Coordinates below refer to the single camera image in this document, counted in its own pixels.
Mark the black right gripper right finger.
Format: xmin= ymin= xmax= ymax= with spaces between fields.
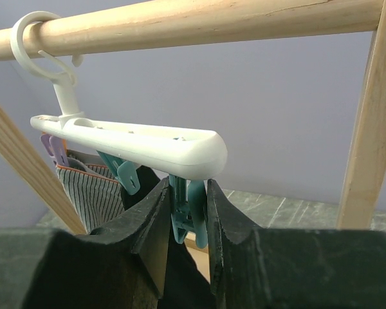
xmin=206 ymin=180 xmax=386 ymax=308

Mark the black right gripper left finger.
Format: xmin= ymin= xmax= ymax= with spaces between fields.
xmin=21 ymin=178 xmax=170 ymax=308

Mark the black underwear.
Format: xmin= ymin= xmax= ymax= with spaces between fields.
xmin=120 ymin=165 xmax=216 ymax=308

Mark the teal clothes peg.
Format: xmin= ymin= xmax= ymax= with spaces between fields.
xmin=169 ymin=175 xmax=208 ymax=248
xmin=97 ymin=151 xmax=141 ymax=195

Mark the grey striped underwear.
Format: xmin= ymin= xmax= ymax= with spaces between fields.
xmin=56 ymin=150 xmax=125 ymax=233

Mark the white plastic hanger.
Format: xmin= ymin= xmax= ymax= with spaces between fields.
xmin=10 ymin=11 xmax=228 ymax=180

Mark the purple clothes peg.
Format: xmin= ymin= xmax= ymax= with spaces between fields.
xmin=40 ymin=133 xmax=69 ymax=167

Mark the wooden clothes rack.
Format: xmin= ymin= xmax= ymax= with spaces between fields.
xmin=0 ymin=1 xmax=386 ymax=229

